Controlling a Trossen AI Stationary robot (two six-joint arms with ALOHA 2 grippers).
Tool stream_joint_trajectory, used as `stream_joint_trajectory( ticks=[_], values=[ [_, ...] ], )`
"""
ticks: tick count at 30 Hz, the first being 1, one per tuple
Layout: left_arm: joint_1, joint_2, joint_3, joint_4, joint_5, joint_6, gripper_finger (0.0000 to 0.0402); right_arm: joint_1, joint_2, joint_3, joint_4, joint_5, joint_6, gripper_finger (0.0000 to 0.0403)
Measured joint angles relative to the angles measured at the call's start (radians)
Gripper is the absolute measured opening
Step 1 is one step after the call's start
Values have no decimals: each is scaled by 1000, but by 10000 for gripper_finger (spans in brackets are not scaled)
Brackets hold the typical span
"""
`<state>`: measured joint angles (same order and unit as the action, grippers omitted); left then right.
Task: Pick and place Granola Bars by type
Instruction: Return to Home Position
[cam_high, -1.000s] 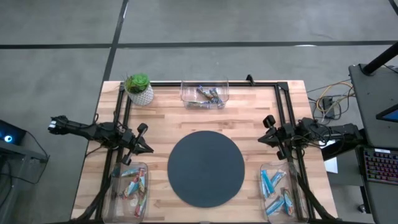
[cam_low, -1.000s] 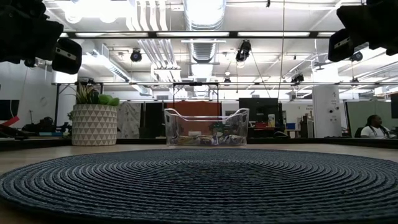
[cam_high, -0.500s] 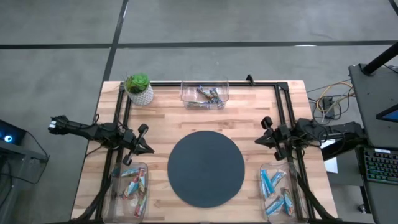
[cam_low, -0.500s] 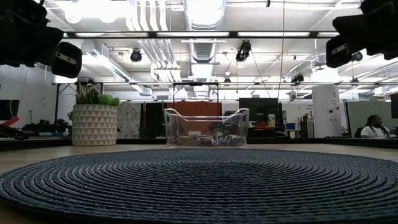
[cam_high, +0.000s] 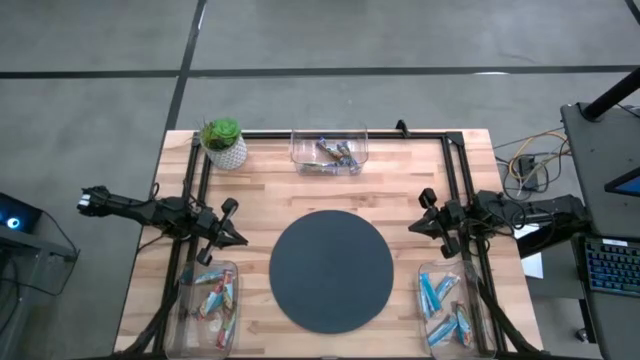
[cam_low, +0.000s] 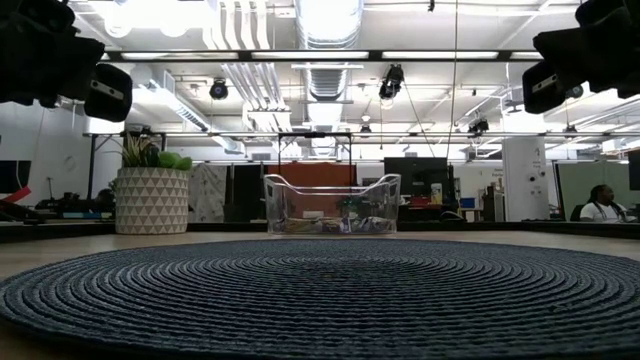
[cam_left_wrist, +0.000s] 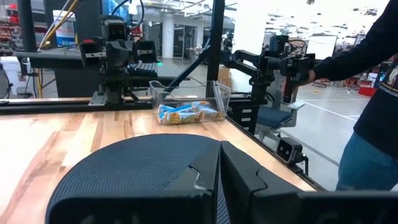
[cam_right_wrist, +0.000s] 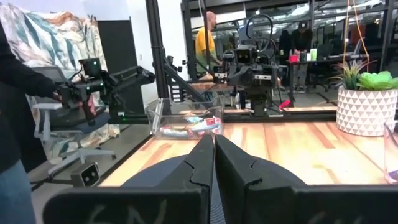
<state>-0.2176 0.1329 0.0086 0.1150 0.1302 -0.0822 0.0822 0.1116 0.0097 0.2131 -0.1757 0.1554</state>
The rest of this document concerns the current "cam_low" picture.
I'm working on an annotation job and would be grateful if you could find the white round column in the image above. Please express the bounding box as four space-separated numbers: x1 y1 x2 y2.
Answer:
501 135 551 220

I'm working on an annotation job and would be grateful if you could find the white patterned cloth cover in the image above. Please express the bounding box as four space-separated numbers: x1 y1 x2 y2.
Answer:
188 163 230 221

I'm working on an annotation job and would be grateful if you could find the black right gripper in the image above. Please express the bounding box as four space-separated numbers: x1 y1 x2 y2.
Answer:
521 7 640 115

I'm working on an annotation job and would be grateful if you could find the clear plastic bin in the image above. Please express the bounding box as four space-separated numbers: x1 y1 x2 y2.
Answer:
263 172 403 235

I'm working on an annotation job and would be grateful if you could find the potted succulent white patterned pot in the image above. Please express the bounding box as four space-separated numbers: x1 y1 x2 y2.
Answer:
115 133 194 235

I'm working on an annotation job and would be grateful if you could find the grey-green partition panel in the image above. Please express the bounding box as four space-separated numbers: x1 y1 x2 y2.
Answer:
554 159 631 221

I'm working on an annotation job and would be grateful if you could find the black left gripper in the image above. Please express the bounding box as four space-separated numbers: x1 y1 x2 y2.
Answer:
0 14 134 124

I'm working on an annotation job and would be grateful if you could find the person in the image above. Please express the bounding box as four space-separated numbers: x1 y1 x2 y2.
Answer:
569 183 639 223

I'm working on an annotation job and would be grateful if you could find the white rectangular ceiling duct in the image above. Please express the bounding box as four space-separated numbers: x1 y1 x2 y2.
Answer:
128 67 246 155

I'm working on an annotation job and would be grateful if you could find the red object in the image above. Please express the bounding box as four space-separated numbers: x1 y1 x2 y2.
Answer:
0 187 32 205

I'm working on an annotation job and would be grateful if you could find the silver ventilation duct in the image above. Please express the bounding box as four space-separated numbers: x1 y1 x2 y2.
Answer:
293 0 365 129

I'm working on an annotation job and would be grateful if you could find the round dark blue woven placemat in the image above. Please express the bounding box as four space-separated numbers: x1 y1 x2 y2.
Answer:
0 238 640 359

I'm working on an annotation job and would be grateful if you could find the black overhead light beam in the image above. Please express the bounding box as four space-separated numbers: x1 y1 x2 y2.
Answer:
102 48 544 64

